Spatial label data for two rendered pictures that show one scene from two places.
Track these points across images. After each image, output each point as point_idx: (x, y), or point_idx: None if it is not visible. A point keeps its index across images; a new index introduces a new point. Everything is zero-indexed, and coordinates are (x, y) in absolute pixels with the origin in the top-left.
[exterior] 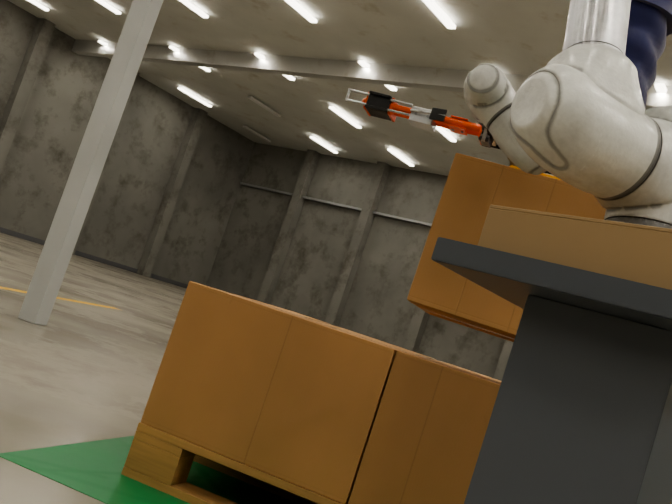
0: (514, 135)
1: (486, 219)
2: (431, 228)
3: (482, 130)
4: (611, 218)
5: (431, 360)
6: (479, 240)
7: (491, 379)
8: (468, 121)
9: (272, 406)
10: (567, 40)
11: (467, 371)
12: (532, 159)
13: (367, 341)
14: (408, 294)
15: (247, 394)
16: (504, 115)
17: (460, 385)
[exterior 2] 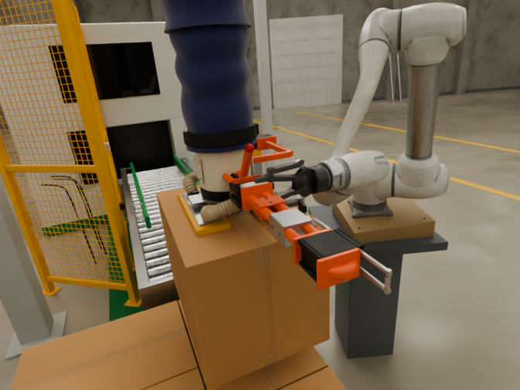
0: (442, 194)
1: (434, 226)
2: (329, 289)
3: (306, 196)
4: (385, 200)
5: (261, 375)
6: (433, 233)
7: (179, 368)
8: (270, 196)
9: None
10: (432, 149)
11: (186, 384)
12: (429, 198)
13: (342, 384)
14: (329, 336)
15: None
16: None
17: None
